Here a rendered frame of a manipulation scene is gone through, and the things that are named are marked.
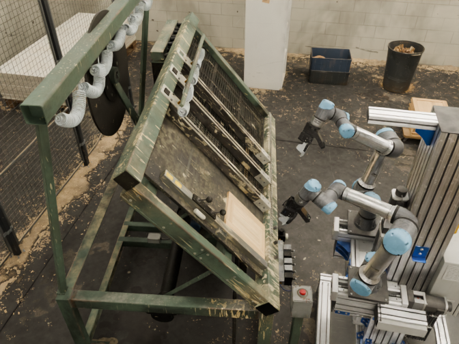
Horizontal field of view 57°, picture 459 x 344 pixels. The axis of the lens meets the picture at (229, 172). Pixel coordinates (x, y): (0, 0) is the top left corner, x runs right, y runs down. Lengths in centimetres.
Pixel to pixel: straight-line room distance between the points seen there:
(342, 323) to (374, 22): 538
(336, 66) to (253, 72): 126
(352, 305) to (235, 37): 600
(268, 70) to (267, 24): 69
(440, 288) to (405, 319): 31
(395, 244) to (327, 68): 497
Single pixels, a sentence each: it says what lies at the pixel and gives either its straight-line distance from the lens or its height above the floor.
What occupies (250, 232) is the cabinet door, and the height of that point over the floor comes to 102.
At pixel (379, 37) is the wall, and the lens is 779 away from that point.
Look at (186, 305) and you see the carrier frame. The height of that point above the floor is 79.
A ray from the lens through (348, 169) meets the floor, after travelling 515.
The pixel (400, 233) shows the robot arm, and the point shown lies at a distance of 208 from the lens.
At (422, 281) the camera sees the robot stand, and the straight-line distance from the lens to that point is 287.
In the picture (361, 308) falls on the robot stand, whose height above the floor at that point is 88.
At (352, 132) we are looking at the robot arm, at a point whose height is 182.
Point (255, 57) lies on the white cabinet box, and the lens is 645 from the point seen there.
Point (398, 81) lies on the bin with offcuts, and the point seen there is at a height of 19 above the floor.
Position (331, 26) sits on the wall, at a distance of 769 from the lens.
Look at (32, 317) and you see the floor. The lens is 399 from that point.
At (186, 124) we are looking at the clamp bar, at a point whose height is 163.
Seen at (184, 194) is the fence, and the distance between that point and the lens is 238.
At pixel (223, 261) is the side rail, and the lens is 238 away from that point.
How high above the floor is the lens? 309
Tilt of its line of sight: 39 degrees down
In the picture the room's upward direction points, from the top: straight up
